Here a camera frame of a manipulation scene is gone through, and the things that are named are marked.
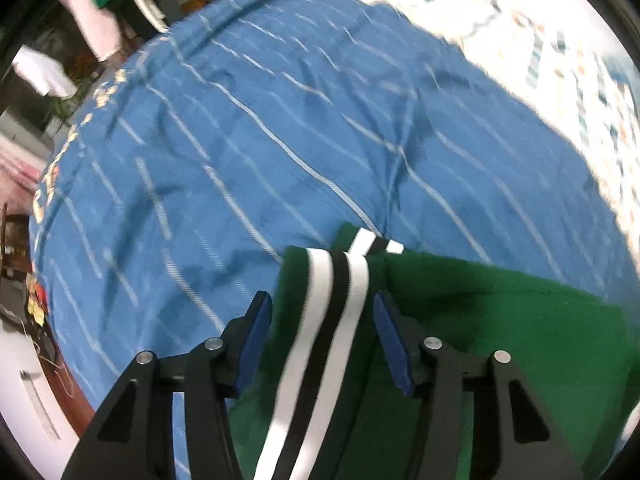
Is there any blue striped bedsheet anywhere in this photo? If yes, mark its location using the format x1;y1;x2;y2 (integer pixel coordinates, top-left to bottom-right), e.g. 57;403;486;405
27;0;628;480

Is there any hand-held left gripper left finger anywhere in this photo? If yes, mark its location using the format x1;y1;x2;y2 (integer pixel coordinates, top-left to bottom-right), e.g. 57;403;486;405
60;290;273;480

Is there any white cabinet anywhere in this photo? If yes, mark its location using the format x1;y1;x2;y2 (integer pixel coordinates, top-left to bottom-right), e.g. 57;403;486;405
0;310;86;461

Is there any white garment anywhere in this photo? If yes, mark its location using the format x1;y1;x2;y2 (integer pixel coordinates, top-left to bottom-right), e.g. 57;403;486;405
12;45;78;98

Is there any green varsity jacket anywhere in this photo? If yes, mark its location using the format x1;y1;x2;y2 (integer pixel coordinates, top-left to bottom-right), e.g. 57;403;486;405
227;222;640;480

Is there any wooden chair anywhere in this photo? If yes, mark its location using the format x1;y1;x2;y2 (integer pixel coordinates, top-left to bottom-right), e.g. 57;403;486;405
0;202;31;281

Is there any row of hanging clothes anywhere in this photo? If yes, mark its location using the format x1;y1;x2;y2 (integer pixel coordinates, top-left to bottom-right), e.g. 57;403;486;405
65;0;236;61

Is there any plaid bedsheet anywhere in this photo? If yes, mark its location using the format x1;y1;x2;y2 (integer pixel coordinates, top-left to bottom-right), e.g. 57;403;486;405
310;0;640;226

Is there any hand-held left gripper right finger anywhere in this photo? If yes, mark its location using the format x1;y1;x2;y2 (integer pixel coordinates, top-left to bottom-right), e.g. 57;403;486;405
374;291;586;480

